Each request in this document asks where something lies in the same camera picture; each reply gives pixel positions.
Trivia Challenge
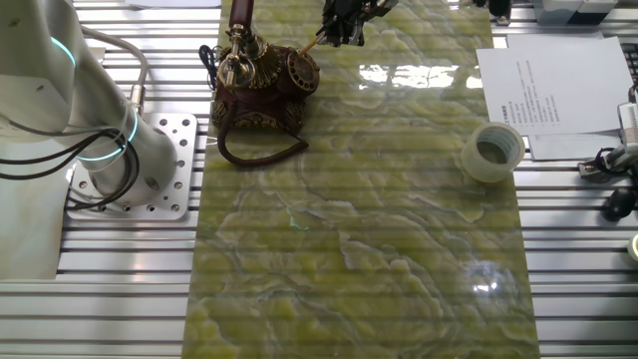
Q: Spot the black rounded object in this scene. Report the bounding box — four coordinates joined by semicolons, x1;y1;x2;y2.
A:
600;186;638;223

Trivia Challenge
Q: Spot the metal camera clamp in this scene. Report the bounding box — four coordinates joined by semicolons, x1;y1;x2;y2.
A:
577;144;638;181

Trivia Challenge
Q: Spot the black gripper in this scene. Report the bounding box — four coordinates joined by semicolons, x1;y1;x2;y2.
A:
316;0;400;49

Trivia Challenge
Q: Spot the grey robot base hose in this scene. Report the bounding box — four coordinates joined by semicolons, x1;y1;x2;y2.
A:
79;24;151;116

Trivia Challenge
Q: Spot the brown coiled handset cord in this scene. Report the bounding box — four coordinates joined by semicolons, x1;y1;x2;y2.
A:
216;99;310;169

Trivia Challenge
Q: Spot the green marble pattern mat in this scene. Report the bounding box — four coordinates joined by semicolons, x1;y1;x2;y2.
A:
179;0;542;359

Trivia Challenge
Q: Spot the plain white paper sheet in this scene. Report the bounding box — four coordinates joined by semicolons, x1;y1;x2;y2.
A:
527;130;624;162

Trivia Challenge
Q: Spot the grey white equipment box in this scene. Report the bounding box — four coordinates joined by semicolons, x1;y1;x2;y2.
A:
532;0;619;27

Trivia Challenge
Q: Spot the black phone line cord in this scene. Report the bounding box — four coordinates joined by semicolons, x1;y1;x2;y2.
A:
197;43;220;91

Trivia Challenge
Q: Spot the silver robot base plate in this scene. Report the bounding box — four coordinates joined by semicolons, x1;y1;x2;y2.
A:
64;112;199;222

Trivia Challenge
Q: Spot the red gold phone handset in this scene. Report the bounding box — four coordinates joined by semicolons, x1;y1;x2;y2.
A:
216;0;265;91

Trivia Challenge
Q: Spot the black computer keyboard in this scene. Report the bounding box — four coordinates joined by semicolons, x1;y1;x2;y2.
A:
620;42;638;84

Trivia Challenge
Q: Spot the printed white paper sheet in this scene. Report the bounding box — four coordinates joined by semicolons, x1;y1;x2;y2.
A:
476;33;634;137
124;0;223;9

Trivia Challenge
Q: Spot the clear tape roll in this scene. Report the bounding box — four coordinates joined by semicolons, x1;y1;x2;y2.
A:
461;122;527;183

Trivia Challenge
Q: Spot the black base cable bundle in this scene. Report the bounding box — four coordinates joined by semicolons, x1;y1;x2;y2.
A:
0;127;142;210

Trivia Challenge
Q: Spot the thin wooden stick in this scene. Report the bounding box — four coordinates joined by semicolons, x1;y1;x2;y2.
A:
298;33;326;57

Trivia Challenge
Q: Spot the metal camera stand bracket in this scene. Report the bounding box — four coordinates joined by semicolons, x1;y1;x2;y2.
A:
487;0;514;27

